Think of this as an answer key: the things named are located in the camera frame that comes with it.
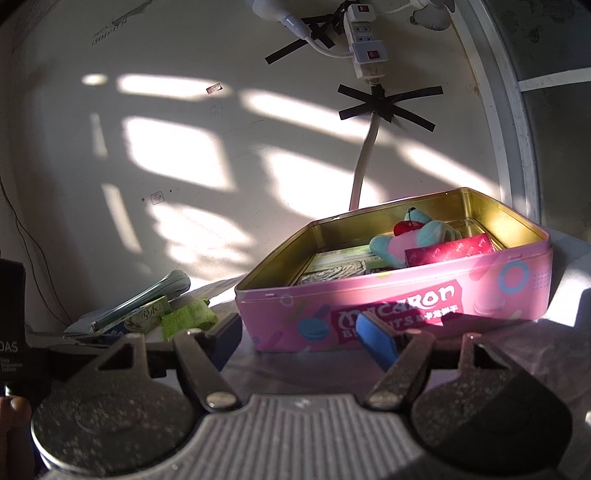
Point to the white plastic wall fixture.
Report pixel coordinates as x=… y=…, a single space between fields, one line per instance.
x=431 y=16

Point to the small white wall sticker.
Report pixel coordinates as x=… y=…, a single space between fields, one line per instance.
x=157 y=197

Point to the white power strip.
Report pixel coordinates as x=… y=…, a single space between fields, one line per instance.
x=364 y=50

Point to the pink biscuit tin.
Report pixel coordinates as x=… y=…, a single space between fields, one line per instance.
x=508 y=295

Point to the white plug adapter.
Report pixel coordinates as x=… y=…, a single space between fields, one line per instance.
x=277 y=11

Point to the white window frame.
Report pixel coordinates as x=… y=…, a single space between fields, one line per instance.
x=508 y=115

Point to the teal plush toy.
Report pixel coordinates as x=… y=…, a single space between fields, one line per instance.
x=415 y=240

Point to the pale green patterned box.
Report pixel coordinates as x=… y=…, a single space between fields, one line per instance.
x=147 y=316

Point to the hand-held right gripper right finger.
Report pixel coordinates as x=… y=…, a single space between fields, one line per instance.
x=378 y=334

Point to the large green box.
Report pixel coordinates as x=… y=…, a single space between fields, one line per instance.
x=346 y=256

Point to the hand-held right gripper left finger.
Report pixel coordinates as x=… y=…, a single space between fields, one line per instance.
x=228 y=332

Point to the person's left hand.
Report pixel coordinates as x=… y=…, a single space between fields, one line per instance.
x=16 y=438

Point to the lime green packet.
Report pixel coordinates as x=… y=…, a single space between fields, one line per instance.
x=184 y=321

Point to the teal zipper pouch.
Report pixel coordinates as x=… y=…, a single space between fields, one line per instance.
x=152 y=293

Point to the pink pouch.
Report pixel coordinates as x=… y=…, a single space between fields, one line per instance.
x=452 y=251

